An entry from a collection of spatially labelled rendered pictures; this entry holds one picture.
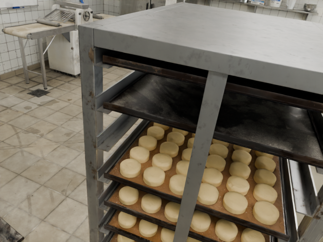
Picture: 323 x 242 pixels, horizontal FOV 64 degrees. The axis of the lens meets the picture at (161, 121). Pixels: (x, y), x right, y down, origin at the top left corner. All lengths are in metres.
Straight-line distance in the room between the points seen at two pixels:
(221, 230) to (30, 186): 2.37
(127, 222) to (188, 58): 0.48
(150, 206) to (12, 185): 2.34
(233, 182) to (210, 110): 0.25
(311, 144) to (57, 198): 2.37
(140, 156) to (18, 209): 2.10
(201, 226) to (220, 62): 0.39
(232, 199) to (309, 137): 0.20
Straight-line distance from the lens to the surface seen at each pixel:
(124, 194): 0.67
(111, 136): 0.59
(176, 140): 0.71
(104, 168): 0.62
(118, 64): 0.46
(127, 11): 5.79
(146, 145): 0.68
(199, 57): 0.39
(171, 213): 0.64
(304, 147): 0.52
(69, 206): 2.57
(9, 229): 2.52
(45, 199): 2.68
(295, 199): 0.55
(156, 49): 0.41
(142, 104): 0.53
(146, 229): 0.72
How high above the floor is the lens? 1.91
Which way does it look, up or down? 30 degrees down
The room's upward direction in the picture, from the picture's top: 7 degrees clockwise
